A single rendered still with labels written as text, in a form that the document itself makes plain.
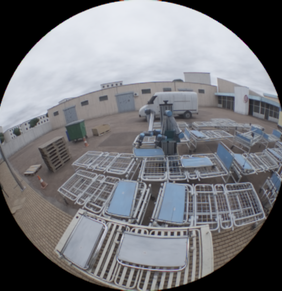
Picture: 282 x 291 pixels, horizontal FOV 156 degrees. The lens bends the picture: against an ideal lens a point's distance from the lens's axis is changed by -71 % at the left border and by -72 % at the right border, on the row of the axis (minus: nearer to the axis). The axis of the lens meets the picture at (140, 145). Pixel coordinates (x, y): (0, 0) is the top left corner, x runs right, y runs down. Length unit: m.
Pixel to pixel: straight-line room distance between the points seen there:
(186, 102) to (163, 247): 9.37
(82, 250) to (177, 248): 1.06
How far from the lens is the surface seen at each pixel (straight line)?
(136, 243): 1.28
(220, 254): 2.18
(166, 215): 1.49
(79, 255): 1.53
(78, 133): 7.33
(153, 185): 2.59
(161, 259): 1.26
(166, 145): 2.97
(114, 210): 1.64
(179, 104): 9.30
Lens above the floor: 1.92
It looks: 25 degrees down
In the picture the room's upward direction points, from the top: 8 degrees counter-clockwise
